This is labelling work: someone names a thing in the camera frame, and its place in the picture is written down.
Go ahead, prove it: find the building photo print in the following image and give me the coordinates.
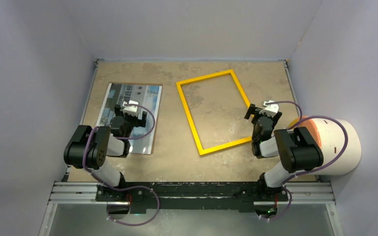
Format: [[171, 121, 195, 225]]
[[96, 83, 162, 155]]

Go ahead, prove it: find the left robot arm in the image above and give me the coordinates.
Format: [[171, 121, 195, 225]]
[[63, 102, 156, 201]]

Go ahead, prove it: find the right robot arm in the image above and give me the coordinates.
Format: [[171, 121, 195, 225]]
[[244, 101, 324, 200]]

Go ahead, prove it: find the brown backing board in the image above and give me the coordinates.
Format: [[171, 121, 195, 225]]
[[107, 83, 163, 155]]

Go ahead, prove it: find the white cylinder container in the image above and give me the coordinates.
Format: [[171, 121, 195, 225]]
[[299, 118, 362, 176]]

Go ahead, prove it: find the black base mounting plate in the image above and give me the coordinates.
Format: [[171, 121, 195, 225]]
[[95, 180, 288, 214]]

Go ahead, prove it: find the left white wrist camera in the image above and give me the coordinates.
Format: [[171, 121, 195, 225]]
[[122, 100, 139, 117]]

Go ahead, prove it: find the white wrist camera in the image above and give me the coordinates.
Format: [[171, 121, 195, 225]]
[[122, 100, 139, 117], [259, 100, 279, 117]]

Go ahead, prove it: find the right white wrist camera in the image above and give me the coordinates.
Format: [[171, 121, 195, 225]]
[[259, 100, 279, 117]]

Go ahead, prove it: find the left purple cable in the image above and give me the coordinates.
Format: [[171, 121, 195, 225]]
[[82, 104, 160, 227]]

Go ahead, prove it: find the aluminium rail frame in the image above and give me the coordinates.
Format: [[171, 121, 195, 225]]
[[42, 61, 343, 236]]

